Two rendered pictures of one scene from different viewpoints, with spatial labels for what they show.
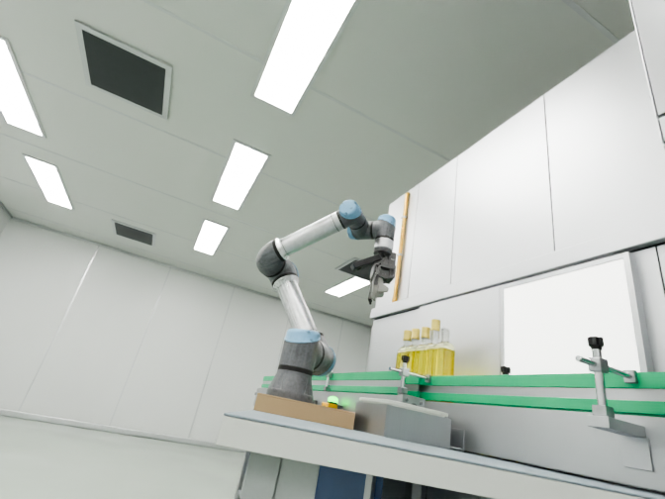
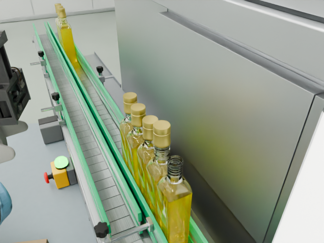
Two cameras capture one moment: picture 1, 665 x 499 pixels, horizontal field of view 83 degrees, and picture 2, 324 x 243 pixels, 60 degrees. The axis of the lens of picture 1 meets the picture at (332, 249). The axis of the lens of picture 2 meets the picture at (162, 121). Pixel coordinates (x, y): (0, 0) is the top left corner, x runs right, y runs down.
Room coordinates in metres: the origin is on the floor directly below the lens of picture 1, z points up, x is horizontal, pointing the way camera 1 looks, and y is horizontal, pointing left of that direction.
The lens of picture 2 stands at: (0.97, -0.42, 1.49)
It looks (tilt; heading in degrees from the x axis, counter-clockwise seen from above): 34 degrees down; 356
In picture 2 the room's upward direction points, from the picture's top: straight up
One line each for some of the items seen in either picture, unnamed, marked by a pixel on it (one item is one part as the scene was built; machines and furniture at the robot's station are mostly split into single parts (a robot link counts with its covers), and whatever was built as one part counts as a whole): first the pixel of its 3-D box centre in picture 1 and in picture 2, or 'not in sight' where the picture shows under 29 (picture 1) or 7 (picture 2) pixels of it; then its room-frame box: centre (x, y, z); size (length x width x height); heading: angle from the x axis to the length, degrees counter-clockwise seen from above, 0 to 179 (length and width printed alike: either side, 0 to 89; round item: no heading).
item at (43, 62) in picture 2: not in sight; (38, 65); (2.30, 0.09, 0.94); 0.07 x 0.04 x 0.13; 112
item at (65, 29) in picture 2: not in sight; (66, 36); (2.49, -0.02, 1.02); 0.06 x 0.06 x 0.28; 22
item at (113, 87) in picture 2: not in sight; (113, 96); (2.14, -0.27, 0.84); 0.95 x 0.09 x 0.11; 22
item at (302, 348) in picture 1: (301, 349); not in sight; (1.30, 0.04, 0.96); 0.13 x 0.12 x 0.14; 153
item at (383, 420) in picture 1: (408, 426); not in sight; (1.19, -0.32, 0.79); 0.27 x 0.17 x 0.08; 112
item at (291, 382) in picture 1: (292, 384); not in sight; (1.29, 0.04, 0.84); 0.15 x 0.15 x 0.10
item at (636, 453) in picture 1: (609, 398); not in sight; (0.73, -0.58, 0.90); 0.17 x 0.05 x 0.23; 112
